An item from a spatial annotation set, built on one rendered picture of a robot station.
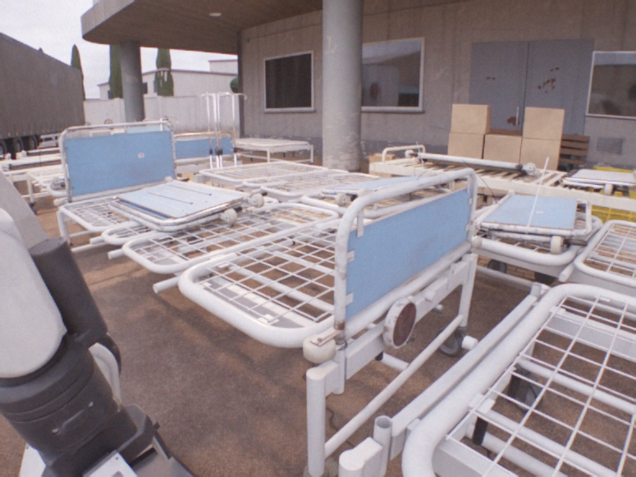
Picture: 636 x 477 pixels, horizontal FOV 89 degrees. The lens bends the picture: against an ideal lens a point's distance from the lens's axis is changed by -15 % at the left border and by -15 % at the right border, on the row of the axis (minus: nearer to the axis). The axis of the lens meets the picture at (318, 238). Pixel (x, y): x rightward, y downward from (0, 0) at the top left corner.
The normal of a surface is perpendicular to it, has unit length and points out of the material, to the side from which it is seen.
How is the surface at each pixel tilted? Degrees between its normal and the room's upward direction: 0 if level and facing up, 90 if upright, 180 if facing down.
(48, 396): 91
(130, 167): 90
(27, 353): 90
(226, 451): 0
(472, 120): 90
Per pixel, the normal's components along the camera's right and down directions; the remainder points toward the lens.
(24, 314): 0.79, 0.19
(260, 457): 0.00, -0.95
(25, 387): 0.28, -0.37
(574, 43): -0.65, 0.24
